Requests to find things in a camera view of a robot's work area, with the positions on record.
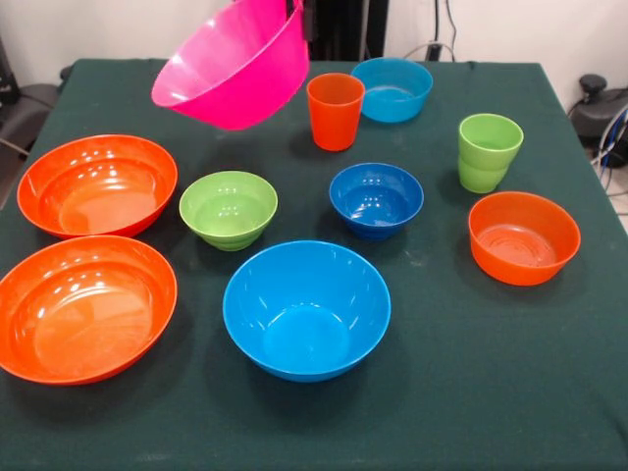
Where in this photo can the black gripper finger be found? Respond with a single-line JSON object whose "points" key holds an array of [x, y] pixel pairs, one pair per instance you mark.
{"points": [[291, 4], [308, 19]]}

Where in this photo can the large pink bowl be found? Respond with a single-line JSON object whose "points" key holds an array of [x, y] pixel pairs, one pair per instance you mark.
{"points": [[245, 83]]}

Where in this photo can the orange cup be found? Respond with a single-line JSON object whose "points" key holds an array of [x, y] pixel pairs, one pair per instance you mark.
{"points": [[333, 122]]}

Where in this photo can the small light blue bowl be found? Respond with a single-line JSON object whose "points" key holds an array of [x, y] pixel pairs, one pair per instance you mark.
{"points": [[392, 105]]}

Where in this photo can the dark blue bowl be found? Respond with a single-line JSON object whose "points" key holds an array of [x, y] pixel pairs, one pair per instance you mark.
{"points": [[375, 216]]}

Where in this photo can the green bowl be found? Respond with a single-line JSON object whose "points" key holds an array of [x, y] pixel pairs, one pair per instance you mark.
{"points": [[225, 230]]}

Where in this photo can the green cup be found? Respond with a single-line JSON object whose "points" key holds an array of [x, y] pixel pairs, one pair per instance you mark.
{"points": [[483, 167]]}

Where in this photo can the large orange bowl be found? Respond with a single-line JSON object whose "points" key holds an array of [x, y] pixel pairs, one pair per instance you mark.
{"points": [[98, 196], [83, 319]]}

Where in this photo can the large light blue bowl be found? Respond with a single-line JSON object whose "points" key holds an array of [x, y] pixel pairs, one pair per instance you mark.
{"points": [[304, 338]]}

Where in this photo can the small orange bowl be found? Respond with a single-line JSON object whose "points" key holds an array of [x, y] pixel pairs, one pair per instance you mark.
{"points": [[520, 267]]}

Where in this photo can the dark green table cloth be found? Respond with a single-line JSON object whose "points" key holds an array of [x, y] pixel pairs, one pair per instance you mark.
{"points": [[466, 368]]}

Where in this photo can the grey pedestal foot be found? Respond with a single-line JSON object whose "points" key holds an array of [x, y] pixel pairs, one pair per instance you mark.
{"points": [[596, 110], [24, 113]]}

